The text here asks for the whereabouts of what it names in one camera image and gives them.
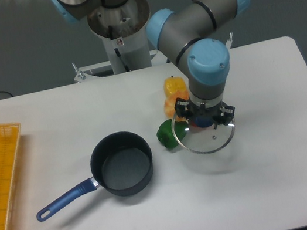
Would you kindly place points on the green toy bell pepper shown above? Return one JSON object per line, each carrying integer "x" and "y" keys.
{"x": 165, "y": 133}

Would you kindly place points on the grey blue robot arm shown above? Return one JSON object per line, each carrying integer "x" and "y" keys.
{"x": 206, "y": 65}

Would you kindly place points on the yellow toy bell pepper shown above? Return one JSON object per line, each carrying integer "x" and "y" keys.
{"x": 174, "y": 84}

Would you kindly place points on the glass lid blue knob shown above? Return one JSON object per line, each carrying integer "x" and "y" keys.
{"x": 203, "y": 137}

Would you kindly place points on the grey silver gripper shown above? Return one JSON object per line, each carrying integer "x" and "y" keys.
{"x": 224, "y": 114}

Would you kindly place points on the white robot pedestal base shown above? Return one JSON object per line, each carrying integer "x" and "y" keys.
{"x": 127, "y": 26}

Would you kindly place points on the black saucepan blue handle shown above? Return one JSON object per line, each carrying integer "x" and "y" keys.
{"x": 121, "y": 163}

